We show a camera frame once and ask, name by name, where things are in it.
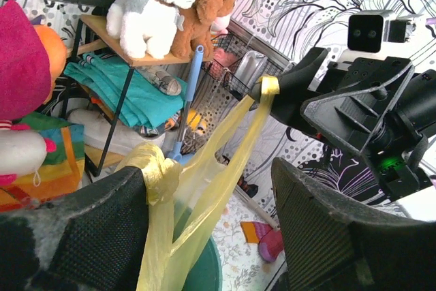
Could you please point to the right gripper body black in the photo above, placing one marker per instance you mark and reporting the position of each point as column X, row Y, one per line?
column 382, row 112

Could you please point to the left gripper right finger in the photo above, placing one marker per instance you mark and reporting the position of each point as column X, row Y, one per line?
column 333, row 242

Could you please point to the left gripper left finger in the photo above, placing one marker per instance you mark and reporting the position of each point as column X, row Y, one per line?
column 91, row 239

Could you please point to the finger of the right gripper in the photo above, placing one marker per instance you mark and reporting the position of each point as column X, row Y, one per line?
column 293, row 91

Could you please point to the yellow trash bag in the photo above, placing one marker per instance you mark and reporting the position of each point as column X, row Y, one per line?
column 186, row 201

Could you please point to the teal trash bin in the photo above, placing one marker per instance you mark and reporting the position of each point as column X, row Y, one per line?
column 206, row 274

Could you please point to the rainbow striped bag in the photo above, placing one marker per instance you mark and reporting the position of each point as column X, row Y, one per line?
column 61, row 171

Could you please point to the magenta cloth bag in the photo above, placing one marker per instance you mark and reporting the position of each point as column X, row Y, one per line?
column 25, row 69

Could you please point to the silver foil pouch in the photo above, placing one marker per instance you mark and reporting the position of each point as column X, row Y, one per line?
column 249, row 68

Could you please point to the purple orange sock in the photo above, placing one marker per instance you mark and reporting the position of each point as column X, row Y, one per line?
column 268, row 240

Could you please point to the yellow plush duck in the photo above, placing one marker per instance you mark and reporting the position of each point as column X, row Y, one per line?
column 196, row 123

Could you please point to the white sneakers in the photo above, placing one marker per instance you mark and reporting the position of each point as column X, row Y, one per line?
column 96, row 130

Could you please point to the white pink plush toy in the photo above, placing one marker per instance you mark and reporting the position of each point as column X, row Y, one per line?
column 23, row 152

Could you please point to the blue floor mop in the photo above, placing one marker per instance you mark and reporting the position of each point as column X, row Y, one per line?
column 194, row 73

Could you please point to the brown plush dog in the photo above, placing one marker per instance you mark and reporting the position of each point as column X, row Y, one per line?
column 197, row 24

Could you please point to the grey patterned shoe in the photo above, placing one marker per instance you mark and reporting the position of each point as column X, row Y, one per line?
column 161, row 79

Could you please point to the teal folded towel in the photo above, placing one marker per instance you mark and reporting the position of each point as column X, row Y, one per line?
column 144, row 104

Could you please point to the white husky plush dog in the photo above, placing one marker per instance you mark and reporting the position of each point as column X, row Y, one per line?
column 145, row 26

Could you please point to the orange plush toy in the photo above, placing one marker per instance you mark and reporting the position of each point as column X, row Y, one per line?
column 56, row 51

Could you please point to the black wire basket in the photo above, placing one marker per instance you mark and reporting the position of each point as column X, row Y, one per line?
column 228, row 51

